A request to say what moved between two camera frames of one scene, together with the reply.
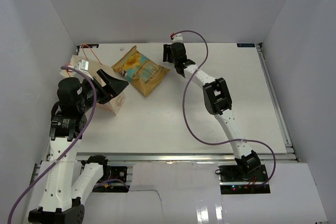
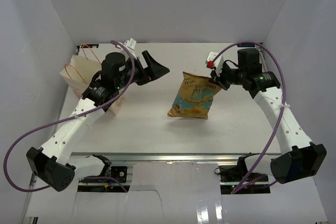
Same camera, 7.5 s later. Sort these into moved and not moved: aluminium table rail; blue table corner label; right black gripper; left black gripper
Moved: left black gripper; right black gripper
Not moved: blue table corner label; aluminium table rail
